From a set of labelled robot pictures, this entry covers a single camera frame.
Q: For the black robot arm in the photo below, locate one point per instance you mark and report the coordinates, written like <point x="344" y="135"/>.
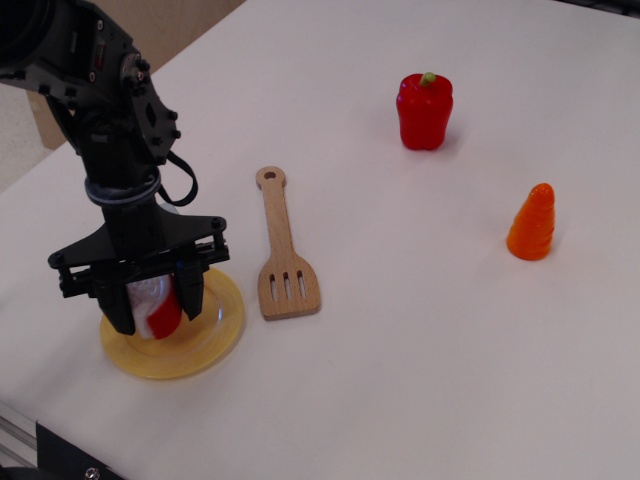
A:
<point x="99" y="90"/>

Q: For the yellow plastic plate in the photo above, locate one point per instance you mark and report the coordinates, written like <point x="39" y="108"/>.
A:
<point x="195" y="344"/>

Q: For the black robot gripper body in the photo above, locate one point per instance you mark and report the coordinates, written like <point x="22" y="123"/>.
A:
<point x="137" y="243"/>

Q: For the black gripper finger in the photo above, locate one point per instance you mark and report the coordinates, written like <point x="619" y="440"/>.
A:
<point x="113" y="299"/>
<point x="189" y="284"/>

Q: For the red toy bell pepper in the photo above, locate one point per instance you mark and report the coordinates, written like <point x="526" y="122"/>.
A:
<point x="424" y="105"/>

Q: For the orange toy carrot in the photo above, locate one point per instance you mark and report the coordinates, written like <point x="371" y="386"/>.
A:
<point x="531" y="234"/>

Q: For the wooden slotted spatula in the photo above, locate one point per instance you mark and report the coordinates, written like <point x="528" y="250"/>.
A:
<point x="287" y="284"/>

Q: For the wooden cabinet panel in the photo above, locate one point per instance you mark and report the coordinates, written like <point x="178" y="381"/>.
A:
<point x="161" y="29"/>

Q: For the black corner bracket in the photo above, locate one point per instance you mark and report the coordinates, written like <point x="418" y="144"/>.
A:
<point x="63" y="459"/>

